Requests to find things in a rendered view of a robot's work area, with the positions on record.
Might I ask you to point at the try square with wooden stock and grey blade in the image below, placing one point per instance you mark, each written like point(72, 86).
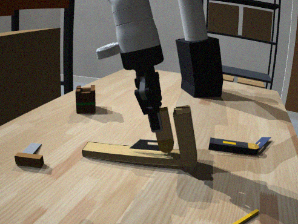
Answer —
point(28, 158)

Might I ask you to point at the brown wooden block with green stripe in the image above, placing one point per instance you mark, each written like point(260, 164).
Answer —
point(85, 99)

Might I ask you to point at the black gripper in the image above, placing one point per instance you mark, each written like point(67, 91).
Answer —
point(147, 82)

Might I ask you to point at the l-shaped wooden frame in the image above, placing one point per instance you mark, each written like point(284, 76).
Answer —
point(184, 156)

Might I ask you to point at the black sliding bevel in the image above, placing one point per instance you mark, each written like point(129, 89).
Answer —
point(231, 146)

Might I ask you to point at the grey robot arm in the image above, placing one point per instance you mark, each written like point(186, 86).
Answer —
point(136, 30)

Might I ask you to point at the yellow pencil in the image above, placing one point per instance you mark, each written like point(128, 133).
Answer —
point(248, 216)

